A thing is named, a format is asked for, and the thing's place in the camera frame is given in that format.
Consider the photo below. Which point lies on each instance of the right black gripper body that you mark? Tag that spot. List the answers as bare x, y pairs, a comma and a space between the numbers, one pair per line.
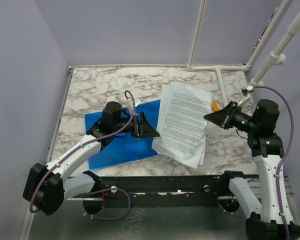
237, 118

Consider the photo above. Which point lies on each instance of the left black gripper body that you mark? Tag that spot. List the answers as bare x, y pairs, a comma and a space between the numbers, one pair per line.
134, 128

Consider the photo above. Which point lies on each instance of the blue plastic folder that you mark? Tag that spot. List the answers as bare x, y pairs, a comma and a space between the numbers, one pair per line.
125, 148

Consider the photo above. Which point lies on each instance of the printed white paper sheets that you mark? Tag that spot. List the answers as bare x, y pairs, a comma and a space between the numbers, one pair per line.
181, 123

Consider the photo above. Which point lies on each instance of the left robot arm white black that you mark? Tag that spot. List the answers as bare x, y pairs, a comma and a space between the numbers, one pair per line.
48, 185

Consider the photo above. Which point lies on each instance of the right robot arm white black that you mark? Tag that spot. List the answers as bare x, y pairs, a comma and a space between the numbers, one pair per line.
268, 218

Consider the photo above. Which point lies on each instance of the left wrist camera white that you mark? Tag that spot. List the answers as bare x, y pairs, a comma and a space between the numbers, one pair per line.
136, 102

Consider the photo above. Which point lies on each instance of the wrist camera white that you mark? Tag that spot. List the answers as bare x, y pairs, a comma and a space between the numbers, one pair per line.
136, 102
245, 95

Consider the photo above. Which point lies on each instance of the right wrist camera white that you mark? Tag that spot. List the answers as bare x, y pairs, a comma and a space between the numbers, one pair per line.
245, 95

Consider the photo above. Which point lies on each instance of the white PVC pipe frame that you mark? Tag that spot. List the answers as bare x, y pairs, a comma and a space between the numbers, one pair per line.
218, 68

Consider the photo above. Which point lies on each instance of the black mounting rail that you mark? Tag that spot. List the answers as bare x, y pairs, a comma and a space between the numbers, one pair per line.
158, 191

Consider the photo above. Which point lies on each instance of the white PVC camera pole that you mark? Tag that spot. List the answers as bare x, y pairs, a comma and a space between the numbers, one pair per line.
283, 27

